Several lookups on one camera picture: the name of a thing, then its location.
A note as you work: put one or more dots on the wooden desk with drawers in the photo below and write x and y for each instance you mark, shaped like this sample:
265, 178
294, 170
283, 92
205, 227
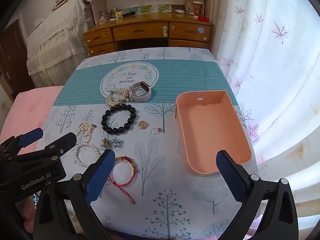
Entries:
150, 21

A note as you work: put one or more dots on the yellow mug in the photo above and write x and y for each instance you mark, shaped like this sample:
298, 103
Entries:
120, 13

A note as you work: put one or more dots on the white lace furniture cover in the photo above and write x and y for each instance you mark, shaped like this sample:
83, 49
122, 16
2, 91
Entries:
55, 42

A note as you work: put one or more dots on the peach plastic storage box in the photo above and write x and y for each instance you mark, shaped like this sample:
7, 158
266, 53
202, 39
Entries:
212, 135

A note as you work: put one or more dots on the white drawer hook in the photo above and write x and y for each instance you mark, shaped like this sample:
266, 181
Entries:
165, 31

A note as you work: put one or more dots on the gold coin pendant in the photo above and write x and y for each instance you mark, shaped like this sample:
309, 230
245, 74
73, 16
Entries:
143, 125

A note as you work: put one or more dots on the tree print tablecloth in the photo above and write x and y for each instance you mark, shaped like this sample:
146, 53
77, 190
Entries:
175, 205

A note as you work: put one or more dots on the gold flower brooch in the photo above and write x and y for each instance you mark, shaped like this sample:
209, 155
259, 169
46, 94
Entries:
105, 142

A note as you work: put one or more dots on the white leaf print curtain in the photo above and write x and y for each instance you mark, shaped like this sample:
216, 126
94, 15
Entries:
275, 80

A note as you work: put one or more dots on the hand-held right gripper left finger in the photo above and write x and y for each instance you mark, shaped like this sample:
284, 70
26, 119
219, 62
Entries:
100, 172

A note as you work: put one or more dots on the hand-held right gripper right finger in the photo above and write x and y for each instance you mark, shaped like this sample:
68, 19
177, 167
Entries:
232, 177

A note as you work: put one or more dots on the white tube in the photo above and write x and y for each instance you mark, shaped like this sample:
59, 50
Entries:
180, 11

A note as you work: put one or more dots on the blue flower brooch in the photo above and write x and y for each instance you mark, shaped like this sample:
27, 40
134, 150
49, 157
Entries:
115, 143

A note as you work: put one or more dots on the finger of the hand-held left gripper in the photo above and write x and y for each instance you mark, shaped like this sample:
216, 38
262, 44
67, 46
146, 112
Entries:
31, 137
65, 141

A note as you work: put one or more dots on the brown wooden door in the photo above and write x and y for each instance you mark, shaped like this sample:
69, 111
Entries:
15, 55

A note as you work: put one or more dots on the translucent pink bangle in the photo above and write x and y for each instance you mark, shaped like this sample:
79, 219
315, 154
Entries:
125, 185

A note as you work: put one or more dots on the small red box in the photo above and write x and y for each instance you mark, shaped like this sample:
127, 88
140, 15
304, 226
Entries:
203, 19

